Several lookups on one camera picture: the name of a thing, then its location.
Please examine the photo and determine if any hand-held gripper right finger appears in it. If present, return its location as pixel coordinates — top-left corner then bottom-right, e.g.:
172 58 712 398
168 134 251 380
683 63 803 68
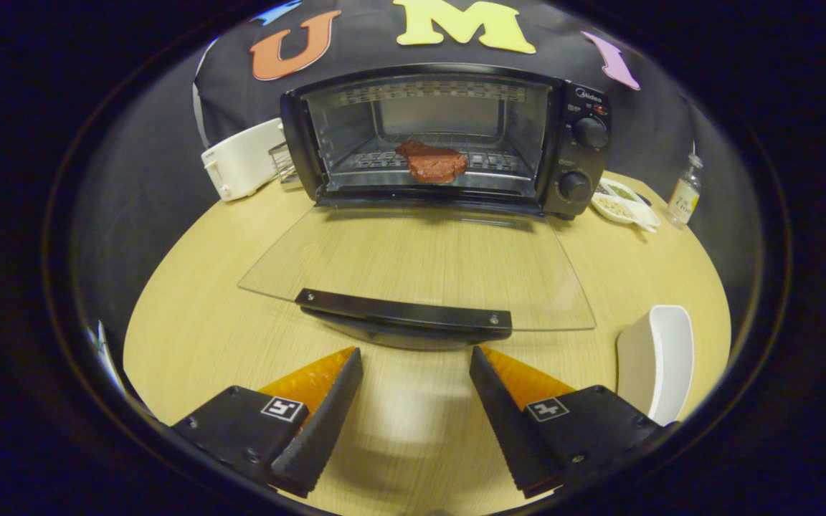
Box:
469 345 679 500

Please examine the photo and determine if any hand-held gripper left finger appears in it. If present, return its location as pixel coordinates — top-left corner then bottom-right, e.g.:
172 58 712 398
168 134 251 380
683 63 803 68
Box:
171 347 364 499

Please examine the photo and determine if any brown steak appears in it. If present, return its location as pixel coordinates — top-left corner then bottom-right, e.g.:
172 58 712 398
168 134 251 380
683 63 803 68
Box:
394 140 468 185

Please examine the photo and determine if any black toaster oven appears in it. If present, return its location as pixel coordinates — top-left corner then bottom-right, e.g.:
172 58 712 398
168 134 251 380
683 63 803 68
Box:
237 63 612 352

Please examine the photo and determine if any white bread toaster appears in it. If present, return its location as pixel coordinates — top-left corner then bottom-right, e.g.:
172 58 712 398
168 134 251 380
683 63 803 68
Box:
201 118 287 202

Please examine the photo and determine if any white slotted tray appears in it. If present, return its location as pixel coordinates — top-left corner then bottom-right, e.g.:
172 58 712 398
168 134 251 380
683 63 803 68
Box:
616 305 695 426

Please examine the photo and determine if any white divided dish with beans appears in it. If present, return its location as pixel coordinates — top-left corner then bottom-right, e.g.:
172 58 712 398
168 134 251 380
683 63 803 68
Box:
591 179 662 234

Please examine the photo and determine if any clear pump bottle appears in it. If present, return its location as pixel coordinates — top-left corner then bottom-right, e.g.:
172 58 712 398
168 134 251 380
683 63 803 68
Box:
667 153 705 229

